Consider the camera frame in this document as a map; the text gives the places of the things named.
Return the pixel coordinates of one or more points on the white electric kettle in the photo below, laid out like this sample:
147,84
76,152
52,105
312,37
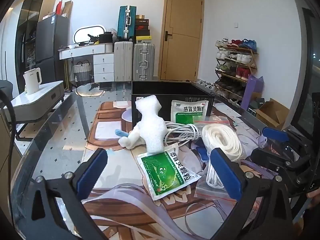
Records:
31,82

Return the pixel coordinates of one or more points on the teal suitcase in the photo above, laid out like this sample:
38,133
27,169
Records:
126,22

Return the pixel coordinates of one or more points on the white coffee table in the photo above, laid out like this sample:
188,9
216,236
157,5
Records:
37,100

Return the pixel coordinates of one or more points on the person's right hand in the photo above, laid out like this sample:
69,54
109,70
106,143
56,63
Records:
314,195

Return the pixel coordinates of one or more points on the round white rug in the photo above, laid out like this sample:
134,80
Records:
87,91

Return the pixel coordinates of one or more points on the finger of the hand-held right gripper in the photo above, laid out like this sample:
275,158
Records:
276,133
272,158

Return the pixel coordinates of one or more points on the silver suitcase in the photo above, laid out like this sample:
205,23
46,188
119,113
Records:
143,61

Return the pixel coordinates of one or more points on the stack of shoe boxes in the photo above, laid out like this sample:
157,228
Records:
143,28

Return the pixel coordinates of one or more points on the white vanity desk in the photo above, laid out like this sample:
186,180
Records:
103,65

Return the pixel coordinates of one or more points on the printed table mat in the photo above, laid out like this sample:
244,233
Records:
120,160

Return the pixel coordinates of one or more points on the shoe rack with shoes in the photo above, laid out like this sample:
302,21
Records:
235,65

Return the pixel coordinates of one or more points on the white suitcase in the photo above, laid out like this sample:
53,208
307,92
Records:
123,61

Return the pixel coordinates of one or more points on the open cardboard box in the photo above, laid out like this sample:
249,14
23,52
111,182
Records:
271,113

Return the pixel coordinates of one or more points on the wooden door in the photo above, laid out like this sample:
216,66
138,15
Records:
180,55

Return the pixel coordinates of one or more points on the woven laundry basket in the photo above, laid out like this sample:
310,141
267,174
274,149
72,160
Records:
82,72

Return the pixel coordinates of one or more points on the black bag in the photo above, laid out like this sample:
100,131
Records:
106,38

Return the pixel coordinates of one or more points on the oval mirror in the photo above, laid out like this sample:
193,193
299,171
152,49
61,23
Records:
83,33

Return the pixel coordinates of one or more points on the white plush toy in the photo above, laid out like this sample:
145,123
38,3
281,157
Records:
132,137

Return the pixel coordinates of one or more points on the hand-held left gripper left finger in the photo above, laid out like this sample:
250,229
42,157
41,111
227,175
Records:
91,175

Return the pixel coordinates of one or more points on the dark cloth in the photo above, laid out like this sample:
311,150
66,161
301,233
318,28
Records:
5,87

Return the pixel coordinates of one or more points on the white foam sheet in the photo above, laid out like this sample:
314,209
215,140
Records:
152,130

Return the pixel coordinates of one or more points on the flat brown cardboard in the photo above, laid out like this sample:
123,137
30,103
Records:
67,10

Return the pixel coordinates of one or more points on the black cardboard box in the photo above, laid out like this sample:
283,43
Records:
175,90

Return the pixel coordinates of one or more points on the purple bag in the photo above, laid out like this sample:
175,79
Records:
251,92

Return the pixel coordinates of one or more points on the black refrigerator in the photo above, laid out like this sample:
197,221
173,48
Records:
51,45

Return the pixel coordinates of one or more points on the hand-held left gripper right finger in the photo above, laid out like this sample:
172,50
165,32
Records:
226,173

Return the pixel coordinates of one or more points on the black display cabinet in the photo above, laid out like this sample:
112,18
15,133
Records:
27,25

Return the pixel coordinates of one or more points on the green medicine packet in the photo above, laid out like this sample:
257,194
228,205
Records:
165,175
190,110

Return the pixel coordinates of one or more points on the red box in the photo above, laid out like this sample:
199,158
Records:
59,8

